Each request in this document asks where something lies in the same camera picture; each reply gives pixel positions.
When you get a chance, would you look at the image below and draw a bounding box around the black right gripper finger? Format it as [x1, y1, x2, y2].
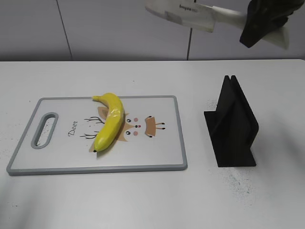
[240, 0, 301, 47]

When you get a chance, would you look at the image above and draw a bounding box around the white ceramic knife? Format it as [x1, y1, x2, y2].
[144, 0, 290, 50]

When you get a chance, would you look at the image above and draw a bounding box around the yellow plastic banana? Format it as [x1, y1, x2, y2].
[92, 93, 124, 153]

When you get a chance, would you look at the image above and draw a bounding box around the black knife stand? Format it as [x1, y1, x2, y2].
[204, 75, 259, 167]

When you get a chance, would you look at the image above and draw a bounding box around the grey-rimmed deer cutting board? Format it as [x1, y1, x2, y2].
[7, 95, 187, 176]

